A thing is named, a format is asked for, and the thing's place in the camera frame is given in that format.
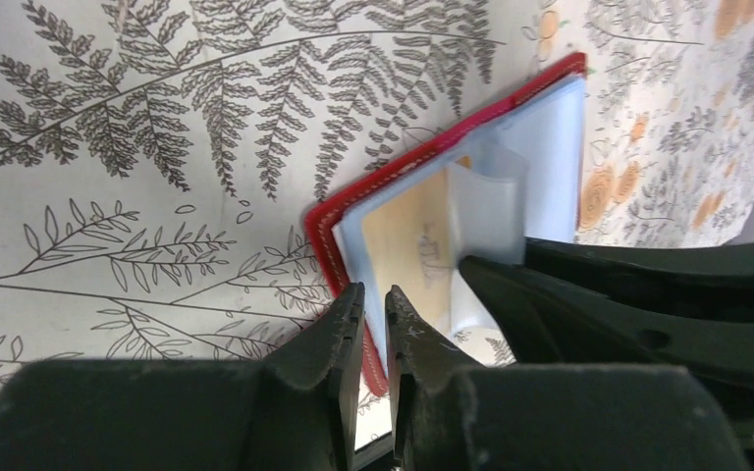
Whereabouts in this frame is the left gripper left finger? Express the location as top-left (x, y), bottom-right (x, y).
top-left (0, 283), bottom-right (365, 470)

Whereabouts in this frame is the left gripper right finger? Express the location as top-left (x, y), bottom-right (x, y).
top-left (385, 287), bottom-right (749, 470)

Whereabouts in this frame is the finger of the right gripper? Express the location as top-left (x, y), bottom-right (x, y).
top-left (459, 256), bottom-right (754, 390)
top-left (524, 238), bottom-right (754, 301)

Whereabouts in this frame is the red leather card holder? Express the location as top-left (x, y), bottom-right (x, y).
top-left (304, 52), bottom-right (588, 396)

